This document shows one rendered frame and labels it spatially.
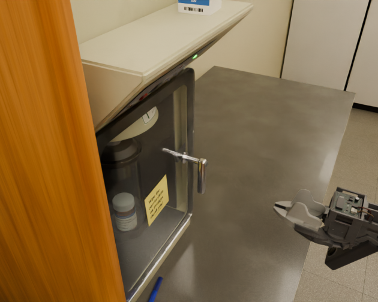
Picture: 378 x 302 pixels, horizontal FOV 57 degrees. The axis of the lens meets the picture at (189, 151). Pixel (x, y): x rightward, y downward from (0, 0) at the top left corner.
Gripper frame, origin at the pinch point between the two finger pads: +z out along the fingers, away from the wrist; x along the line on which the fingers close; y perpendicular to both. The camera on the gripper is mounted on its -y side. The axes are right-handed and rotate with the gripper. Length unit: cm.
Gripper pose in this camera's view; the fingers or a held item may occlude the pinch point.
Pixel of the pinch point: (279, 210)
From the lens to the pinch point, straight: 72.6
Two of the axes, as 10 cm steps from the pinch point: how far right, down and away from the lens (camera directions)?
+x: -4.6, 5.2, -7.2
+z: -8.9, -2.7, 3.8
